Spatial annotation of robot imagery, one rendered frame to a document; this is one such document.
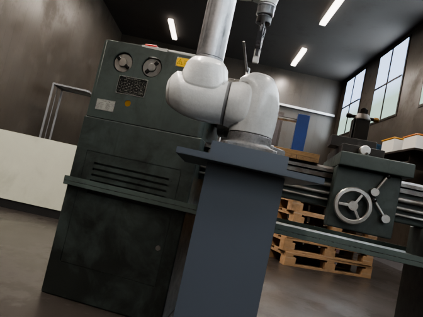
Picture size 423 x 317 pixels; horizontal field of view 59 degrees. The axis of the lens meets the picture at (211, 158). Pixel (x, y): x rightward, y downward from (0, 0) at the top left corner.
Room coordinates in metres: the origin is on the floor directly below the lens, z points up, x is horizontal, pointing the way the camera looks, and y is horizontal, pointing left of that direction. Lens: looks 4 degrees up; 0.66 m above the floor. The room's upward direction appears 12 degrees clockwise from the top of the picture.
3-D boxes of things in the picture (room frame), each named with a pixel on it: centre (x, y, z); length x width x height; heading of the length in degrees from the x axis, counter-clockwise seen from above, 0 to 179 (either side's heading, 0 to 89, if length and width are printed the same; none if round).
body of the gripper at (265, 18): (1.81, -0.11, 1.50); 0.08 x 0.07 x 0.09; 170
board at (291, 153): (1.90, -0.37, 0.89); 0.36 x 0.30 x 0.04; 170
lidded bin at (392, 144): (5.90, -2.88, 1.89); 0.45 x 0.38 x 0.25; 0
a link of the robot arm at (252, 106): (1.29, -0.10, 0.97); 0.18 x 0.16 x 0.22; 87
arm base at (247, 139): (1.29, -0.13, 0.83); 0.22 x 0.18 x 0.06; 90
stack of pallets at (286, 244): (4.65, -1.42, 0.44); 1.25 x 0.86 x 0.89; 108
